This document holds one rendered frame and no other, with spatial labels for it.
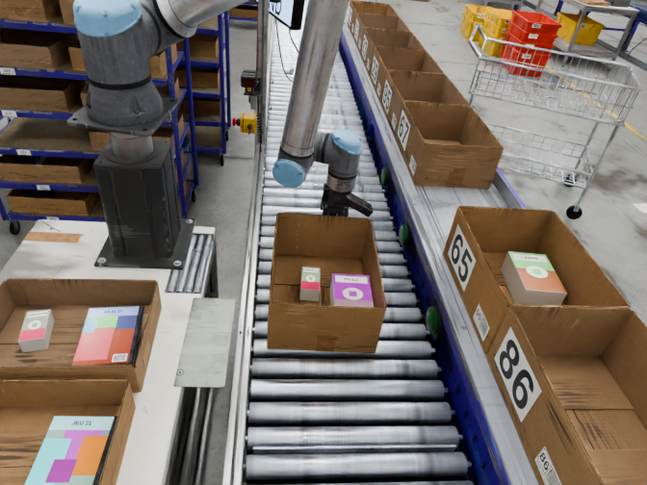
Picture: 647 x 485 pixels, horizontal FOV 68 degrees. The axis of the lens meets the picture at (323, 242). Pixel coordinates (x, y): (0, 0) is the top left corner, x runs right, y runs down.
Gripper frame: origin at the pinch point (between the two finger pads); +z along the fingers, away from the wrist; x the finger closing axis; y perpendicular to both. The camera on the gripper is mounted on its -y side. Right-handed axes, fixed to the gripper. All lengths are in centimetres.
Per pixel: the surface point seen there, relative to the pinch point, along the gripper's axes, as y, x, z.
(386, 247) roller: -17.5, -3.3, 5.9
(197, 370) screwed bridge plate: 39, 50, 5
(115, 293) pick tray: 64, 29, 0
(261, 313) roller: 24.6, 29.2, 6.0
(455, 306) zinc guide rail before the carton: -25.9, 39.4, -8.9
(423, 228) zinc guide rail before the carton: -25.3, 4.9, -8.9
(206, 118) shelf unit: 70, -193, 46
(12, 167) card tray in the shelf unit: 155, -100, 39
